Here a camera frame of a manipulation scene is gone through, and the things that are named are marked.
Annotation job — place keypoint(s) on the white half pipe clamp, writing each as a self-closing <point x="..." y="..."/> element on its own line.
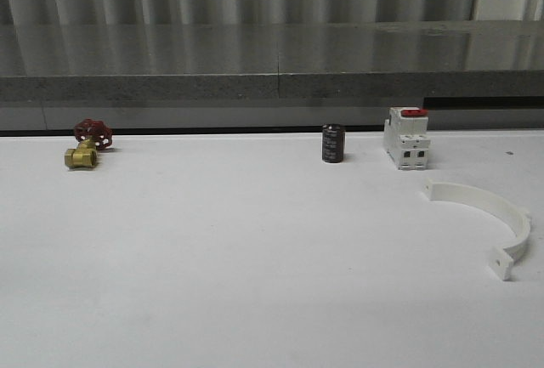
<point x="503" y="256"/>

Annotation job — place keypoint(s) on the white circuit breaker red switch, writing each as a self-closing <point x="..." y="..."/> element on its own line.
<point x="405" y="137"/>

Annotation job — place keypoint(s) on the brass valve red handwheel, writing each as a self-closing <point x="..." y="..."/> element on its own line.
<point x="92" y="136"/>

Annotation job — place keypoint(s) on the grey stone countertop ledge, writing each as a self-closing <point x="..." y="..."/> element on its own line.
<point x="137" y="76"/>

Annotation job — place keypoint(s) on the black cylindrical capacitor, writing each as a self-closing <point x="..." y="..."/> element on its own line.
<point x="333" y="142"/>

